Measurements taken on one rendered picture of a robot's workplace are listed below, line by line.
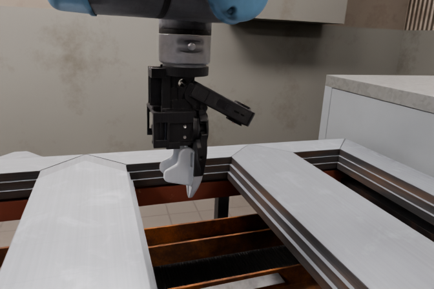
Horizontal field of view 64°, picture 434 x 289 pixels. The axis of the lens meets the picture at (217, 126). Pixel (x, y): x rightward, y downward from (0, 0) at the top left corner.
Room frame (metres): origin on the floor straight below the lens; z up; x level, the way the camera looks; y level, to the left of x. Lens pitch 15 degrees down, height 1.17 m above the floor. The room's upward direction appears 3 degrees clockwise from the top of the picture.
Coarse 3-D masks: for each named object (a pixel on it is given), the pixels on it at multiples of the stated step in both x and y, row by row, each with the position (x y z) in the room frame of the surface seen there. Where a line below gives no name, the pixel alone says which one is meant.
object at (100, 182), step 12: (36, 180) 0.65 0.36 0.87; (48, 180) 0.65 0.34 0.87; (60, 180) 0.65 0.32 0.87; (72, 180) 0.65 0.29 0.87; (84, 180) 0.66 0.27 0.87; (96, 180) 0.66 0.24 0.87; (108, 180) 0.66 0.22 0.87; (120, 180) 0.66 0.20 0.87; (36, 192) 0.59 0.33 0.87; (48, 192) 0.59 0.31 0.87; (60, 192) 0.60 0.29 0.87; (72, 192) 0.60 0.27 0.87
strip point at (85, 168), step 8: (64, 168) 0.71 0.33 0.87; (72, 168) 0.71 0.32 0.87; (80, 168) 0.72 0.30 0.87; (88, 168) 0.72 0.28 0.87; (96, 168) 0.72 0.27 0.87; (104, 168) 0.72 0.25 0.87; (112, 168) 0.72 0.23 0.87; (48, 176) 0.67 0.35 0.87; (56, 176) 0.67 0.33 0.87; (64, 176) 0.67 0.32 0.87; (72, 176) 0.67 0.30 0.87
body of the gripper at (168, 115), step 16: (160, 80) 0.50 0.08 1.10; (176, 80) 0.49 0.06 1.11; (192, 80) 0.50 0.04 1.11; (160, 96) 0.50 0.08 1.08; (176, 96) 0.50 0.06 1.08; (160, 112) 0.47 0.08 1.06; (176, 112) 0.47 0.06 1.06; (192, 112) 0.48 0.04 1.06; (160, 128) 0.47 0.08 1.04; (176, 128) 0.48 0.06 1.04; (192, 128) 0.48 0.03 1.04; (208, 128) 0.49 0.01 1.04; (160, 144) 0.46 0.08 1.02; (176, 144) 0.47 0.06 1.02
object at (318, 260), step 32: (96, 160) 0.77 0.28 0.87; (224, 160) 0.83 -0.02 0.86; (320, 160) 0.92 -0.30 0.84; (352, 160) 0.90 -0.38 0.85; (0, 192) 0.66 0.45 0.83; (256, 192) 0.67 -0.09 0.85; (384, 192) 0.76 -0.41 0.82; (416, 192) 0.70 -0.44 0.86; (288, 224) 0.55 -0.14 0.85; (320, 256) 0.46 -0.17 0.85; (352, 288) 0.39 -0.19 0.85
